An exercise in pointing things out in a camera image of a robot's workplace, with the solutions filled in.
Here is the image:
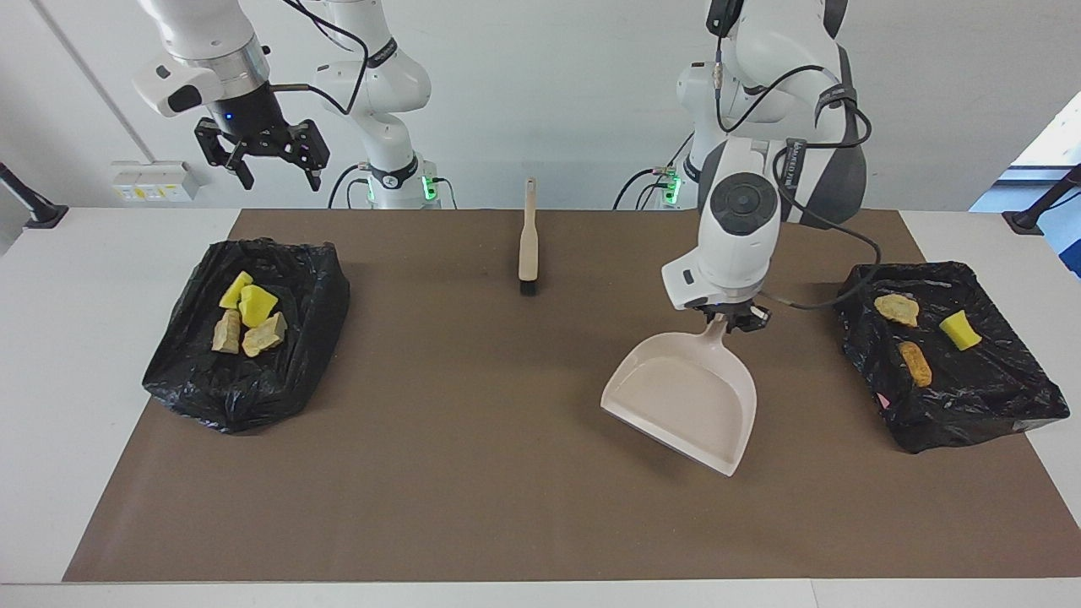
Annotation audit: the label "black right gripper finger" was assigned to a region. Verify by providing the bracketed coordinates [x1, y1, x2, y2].
[289, 119, 332, 193]
[194, 118, 256, 192]

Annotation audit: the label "beige plastic dustpan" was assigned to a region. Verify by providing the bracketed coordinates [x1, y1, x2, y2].
[600, 314, 758, 478]

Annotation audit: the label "yellow sponge piece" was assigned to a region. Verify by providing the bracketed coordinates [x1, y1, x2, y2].
[939, 310, 983, 351]
[219, 270, 254, 311]
[239, 285, 280, 328]

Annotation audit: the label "striped croissant piece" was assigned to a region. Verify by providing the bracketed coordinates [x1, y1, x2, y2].
[211, 308, 243, 355]
[242, 312, 289, 358]
[873, 293, 921, 328]

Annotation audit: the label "brown oval bread roll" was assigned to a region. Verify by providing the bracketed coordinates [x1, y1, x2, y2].
[898, 341, 933, 388]

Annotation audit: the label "beige hand brush black bristles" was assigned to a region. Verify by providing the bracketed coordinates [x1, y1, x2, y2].
[518, 177, 540, 296]

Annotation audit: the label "black bag-lined bin pink patch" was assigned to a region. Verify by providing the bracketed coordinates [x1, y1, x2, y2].
[834, 260, 1071, 455]

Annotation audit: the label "black clamp stand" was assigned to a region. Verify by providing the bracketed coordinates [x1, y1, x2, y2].
[0, 162, 68, 230]
[1002, 165, 1081, 236]

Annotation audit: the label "brown table mat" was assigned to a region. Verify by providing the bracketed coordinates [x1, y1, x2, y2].
[63, 209, 1081, 584]

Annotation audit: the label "white wall outlet box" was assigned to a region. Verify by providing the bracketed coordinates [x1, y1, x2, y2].
[111, 160, 204, 204]

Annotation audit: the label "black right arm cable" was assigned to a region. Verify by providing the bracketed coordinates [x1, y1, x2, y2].
[270, 0, 372, 116]

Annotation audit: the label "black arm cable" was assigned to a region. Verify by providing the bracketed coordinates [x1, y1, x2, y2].
[714, 0, 883, 310]
[270, 0, 372, 116]

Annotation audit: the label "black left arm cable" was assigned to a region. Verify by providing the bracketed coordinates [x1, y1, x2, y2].
[714, 0, 883, 310]

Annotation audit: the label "white wall cable duct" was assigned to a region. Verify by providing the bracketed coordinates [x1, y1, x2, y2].
[32, 0, 161, 166]

